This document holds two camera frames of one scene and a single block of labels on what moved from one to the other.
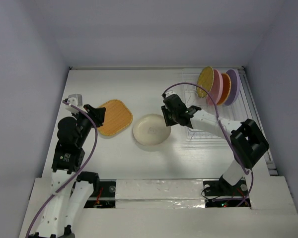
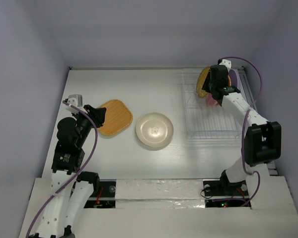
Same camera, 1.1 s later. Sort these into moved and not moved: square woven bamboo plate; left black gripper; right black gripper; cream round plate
Moved: right black gripper
Not moved: square woven bamboo plate; left black gripper; cream round plate
